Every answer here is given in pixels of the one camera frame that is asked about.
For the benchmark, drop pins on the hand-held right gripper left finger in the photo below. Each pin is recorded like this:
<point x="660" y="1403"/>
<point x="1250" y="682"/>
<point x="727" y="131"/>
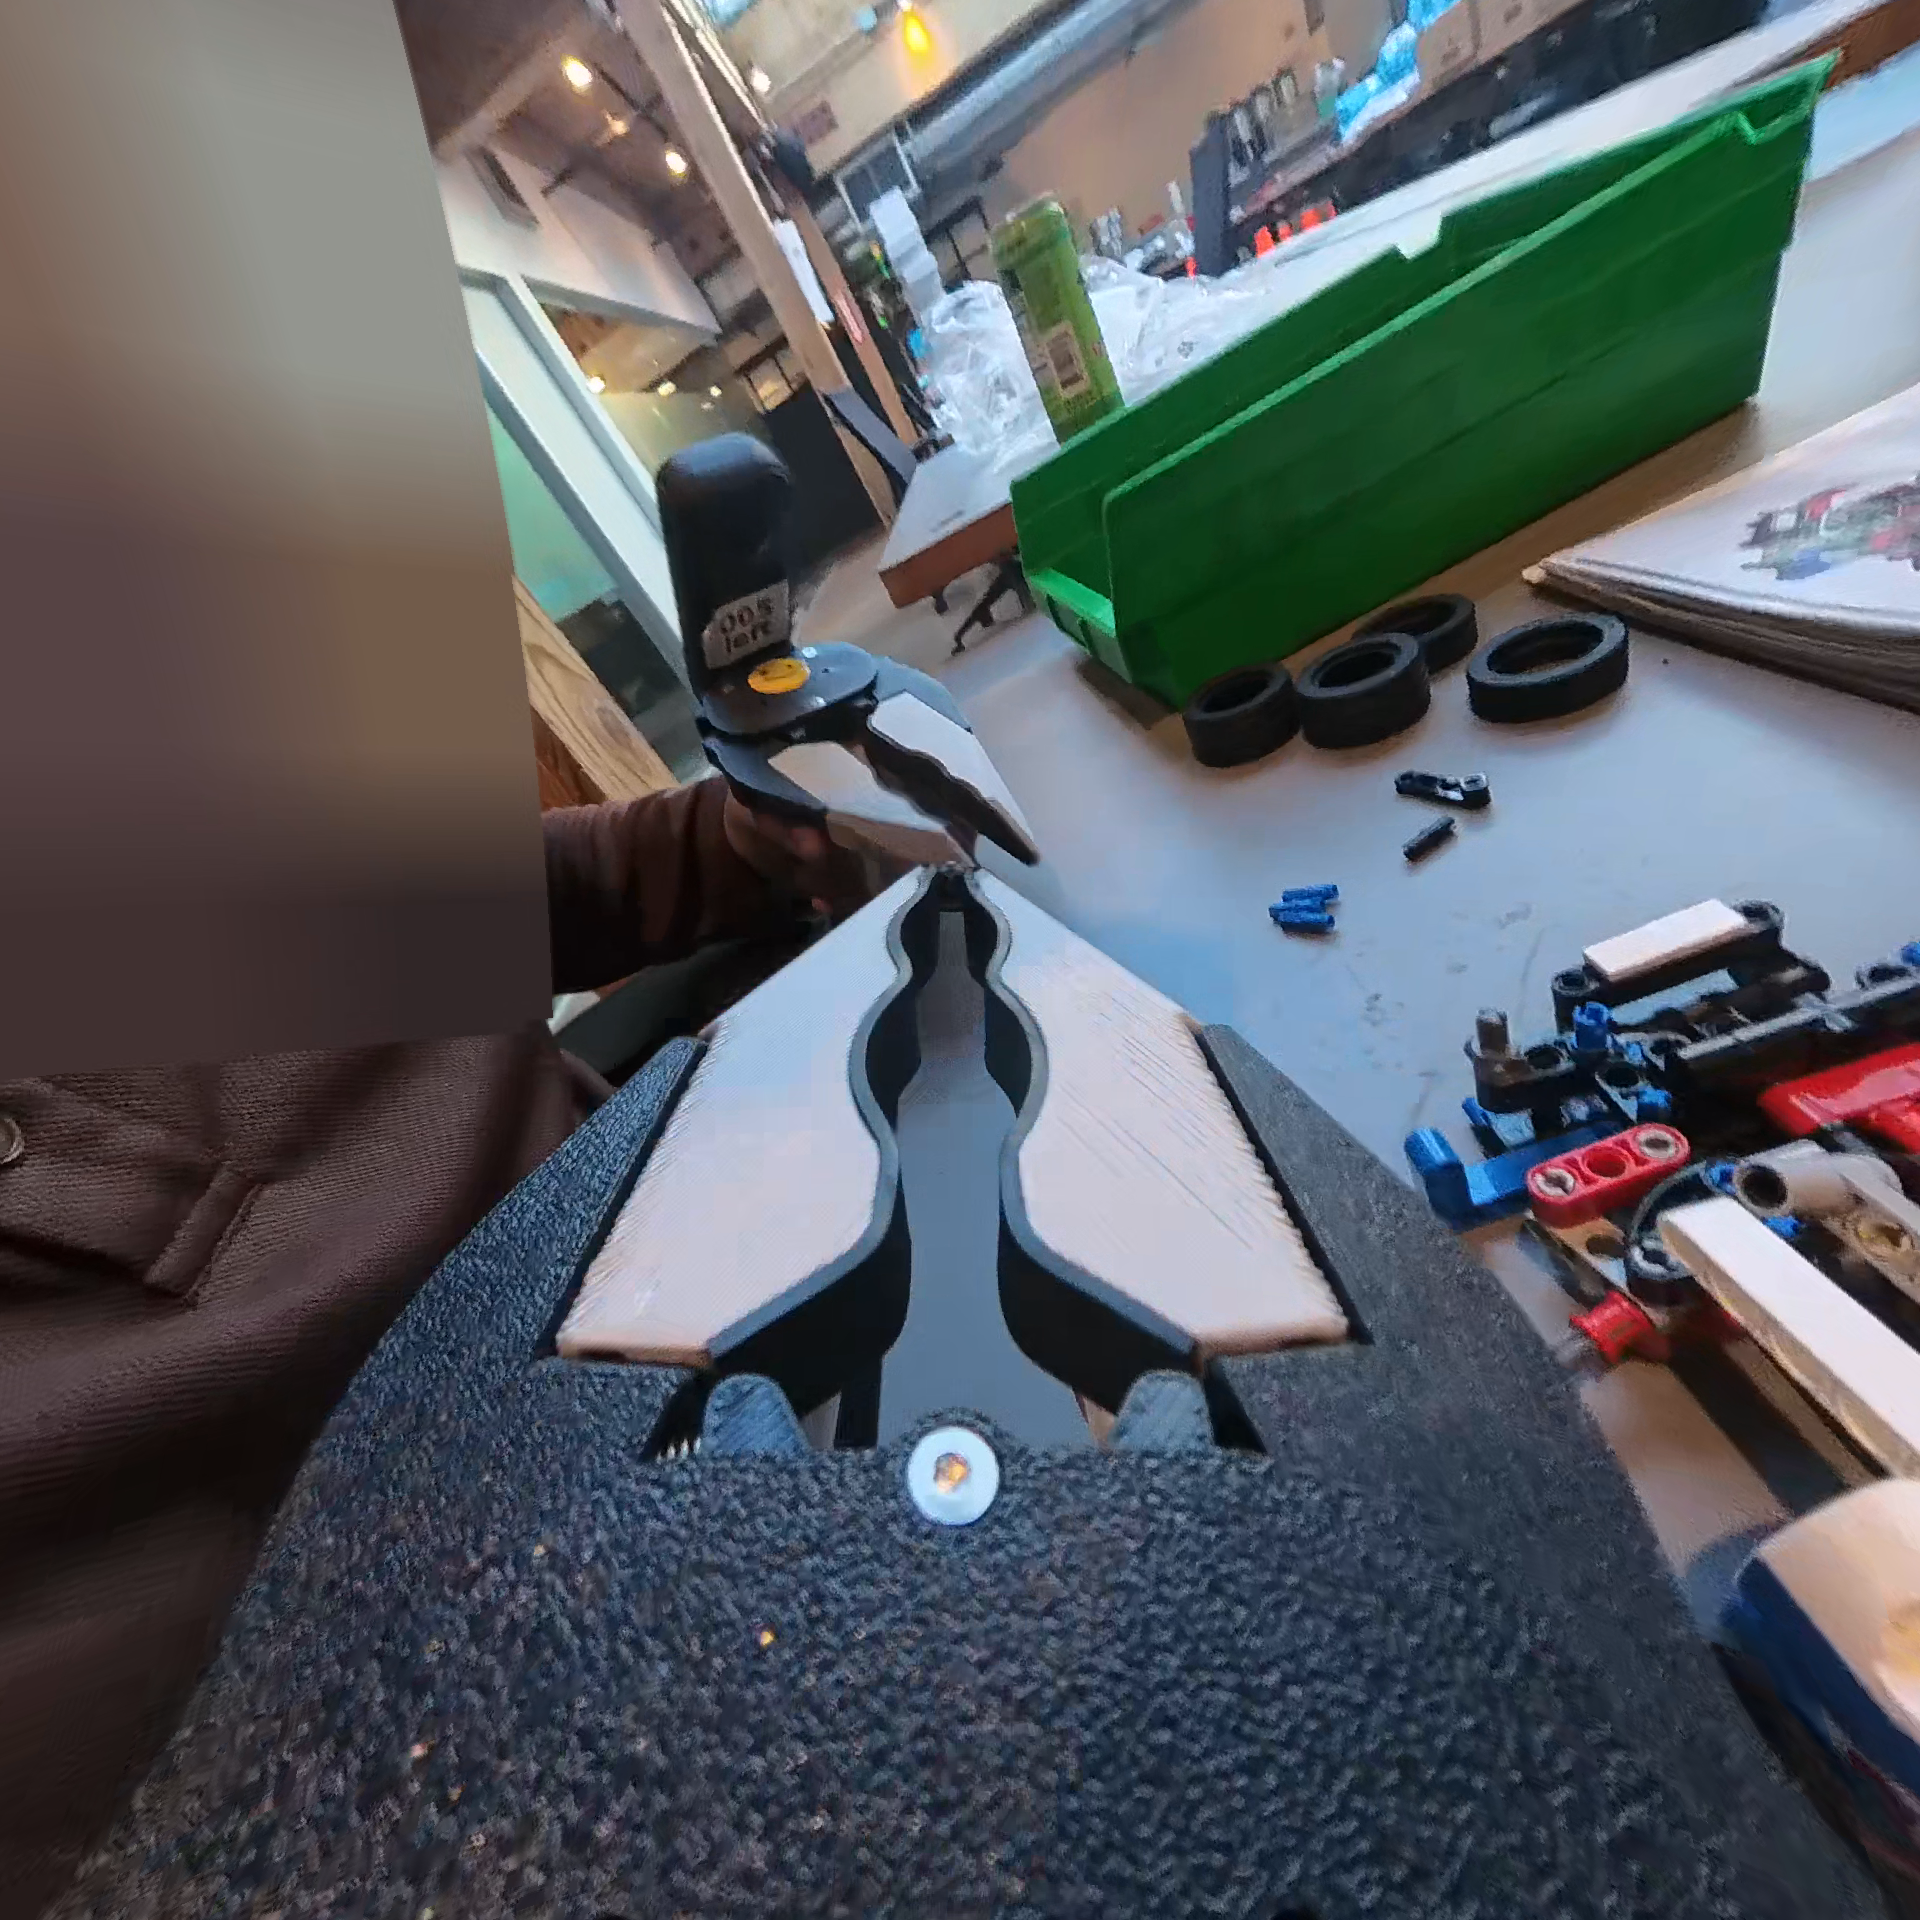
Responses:
<point x="722" y="1201"/>

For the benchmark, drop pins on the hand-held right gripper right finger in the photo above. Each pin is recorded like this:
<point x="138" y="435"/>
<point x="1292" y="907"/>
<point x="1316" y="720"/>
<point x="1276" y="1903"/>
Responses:
<point x="1172" y="1185"/>

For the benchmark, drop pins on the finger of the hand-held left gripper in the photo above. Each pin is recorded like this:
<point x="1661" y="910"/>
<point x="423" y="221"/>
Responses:
<point x="857" y="795"/>
<point x="946" y="757"/>

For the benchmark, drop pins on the black angled brick beam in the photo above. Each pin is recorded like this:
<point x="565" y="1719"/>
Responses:
<point x="1442" y="786"/>

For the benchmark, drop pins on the brick model race car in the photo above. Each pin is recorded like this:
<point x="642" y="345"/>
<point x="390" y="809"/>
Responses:
<point x="1724" y="1109"/>

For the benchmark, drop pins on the green plastic bin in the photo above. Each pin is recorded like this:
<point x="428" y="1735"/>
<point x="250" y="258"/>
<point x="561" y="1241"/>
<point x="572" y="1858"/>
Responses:
<point x="1425" y="451"/>

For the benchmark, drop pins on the grey desk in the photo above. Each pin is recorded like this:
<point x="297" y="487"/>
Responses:
<point x="1201" y="840"/>

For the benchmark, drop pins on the person's left hand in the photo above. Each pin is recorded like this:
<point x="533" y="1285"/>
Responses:
<point x="780" y="856"/>

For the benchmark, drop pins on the wooden cabinet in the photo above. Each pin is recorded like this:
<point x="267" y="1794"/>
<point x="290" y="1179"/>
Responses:
<point x="599" y="720"/>

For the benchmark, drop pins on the black rubber tyre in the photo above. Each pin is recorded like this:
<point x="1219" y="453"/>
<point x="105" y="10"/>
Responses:
<point x="1238" y="734"/>
<point x="1447" y="623"/>
<point x="1359" y="720"/>
<point x="1547" y="698"/>

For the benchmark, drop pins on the clear plastic bag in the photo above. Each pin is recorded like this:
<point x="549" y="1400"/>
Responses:
<point x="974" y="359"/>

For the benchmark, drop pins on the green drink can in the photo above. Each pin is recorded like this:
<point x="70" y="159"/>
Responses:
<point x="1060" y="317"/>

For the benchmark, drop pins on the black brick connector pin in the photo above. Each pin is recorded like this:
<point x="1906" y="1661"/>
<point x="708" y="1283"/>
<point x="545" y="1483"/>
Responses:
<point x="1430" y="840"/>

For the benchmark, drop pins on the open instruction booklet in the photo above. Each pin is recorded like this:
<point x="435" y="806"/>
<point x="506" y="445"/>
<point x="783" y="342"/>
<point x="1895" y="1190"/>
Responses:
<point x="1724" y="569"/>

